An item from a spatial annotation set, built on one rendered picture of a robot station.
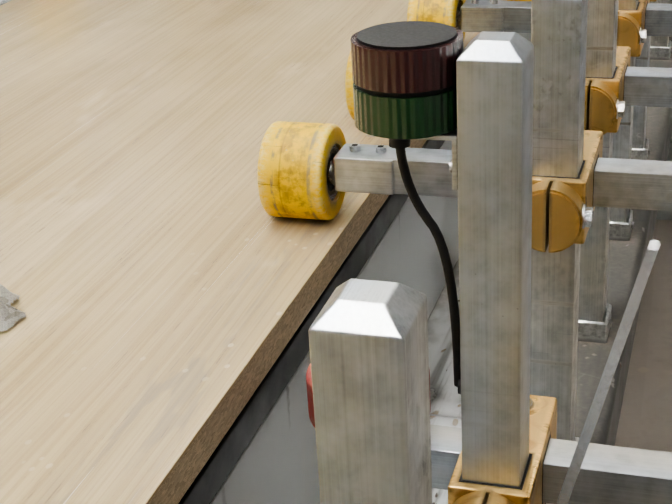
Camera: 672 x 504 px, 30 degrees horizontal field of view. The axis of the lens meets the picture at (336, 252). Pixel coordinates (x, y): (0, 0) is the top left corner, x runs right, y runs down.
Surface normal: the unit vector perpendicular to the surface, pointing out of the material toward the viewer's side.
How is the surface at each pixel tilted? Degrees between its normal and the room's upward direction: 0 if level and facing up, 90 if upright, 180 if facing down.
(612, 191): 90
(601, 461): 0
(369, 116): 90
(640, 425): 0
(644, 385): 0
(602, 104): 90
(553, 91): 90
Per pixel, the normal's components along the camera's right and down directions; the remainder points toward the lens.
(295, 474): 0.96, 0.07
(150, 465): -0.05, -0.91
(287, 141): -0.22, -0.49
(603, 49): -0.29, 0.41
